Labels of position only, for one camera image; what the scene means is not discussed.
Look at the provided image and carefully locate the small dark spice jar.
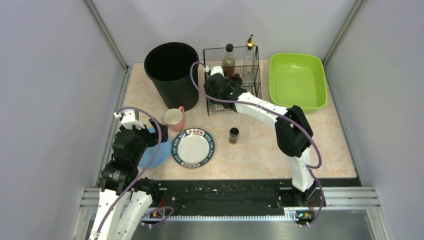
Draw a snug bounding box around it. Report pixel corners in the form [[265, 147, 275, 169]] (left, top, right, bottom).
[[229, 127, 240, 145]]

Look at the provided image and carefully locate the dark sauce bottle black cap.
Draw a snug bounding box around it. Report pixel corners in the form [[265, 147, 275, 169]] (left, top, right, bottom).
[[222, 43, 236, 80]]

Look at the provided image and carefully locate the pink ceramic mug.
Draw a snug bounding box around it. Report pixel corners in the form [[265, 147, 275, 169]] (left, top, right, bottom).
[[164, 106, 185, 132]]

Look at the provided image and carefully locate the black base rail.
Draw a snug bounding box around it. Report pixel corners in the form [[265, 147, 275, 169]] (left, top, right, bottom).
[[127, 178, 360, 220]]

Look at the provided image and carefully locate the white plate with blue rim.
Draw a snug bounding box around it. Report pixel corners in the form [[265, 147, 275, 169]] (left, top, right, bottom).
[[171, 127, 216, 169]]

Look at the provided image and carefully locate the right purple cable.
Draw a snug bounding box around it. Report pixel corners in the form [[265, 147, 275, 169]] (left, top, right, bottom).
[[189, 61, 325, 228]]

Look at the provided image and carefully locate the blue plastic plate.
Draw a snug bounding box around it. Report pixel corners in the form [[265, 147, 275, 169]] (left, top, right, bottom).
[[138, 137, 172, 168]]

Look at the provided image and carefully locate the purple cable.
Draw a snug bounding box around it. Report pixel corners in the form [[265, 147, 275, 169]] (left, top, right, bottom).
[[94, 105, 174, 240], [189, 61, 325, 228]]

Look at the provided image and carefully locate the clear glass bottle gold cap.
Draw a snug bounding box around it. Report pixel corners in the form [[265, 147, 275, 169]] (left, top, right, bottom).
[[242, 34, 258, 84]]

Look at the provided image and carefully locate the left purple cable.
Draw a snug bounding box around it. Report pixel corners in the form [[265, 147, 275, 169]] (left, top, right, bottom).
[[94, 105, 174, 240]]

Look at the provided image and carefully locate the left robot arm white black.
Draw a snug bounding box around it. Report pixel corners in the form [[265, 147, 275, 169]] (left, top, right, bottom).
[[89, 119, 169, 240]]

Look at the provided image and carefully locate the green plastic basin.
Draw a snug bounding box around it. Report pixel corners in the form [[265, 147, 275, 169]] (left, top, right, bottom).
[[268, 52, 328, 113]]

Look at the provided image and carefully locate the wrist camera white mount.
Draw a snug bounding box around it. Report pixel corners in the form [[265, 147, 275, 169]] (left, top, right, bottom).
[[203, 66, 224, 77], [114, 109, 146, 130]]

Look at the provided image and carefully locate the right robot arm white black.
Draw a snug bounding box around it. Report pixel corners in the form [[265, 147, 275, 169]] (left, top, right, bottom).
[[202, 73, 325, 208]]

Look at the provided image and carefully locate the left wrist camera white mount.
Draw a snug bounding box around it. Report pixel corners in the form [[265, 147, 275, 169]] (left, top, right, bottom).
[[114, 109, 146, 130]]

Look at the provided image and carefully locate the black plastic waste bin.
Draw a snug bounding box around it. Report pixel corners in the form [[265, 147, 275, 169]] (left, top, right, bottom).
[[143, 42, 199, 111]]

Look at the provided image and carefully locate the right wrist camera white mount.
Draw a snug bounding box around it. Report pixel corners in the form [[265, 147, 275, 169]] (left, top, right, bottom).
[[203, 66, 224, 77]]

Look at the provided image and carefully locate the black wire mesh rack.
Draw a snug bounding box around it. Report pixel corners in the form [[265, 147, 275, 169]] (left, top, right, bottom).
[[202, 46, 262, 99]]

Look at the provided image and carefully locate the spice jar black lid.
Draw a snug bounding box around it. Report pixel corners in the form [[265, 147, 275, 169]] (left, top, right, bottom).
[[230, 73, 243, 89]]

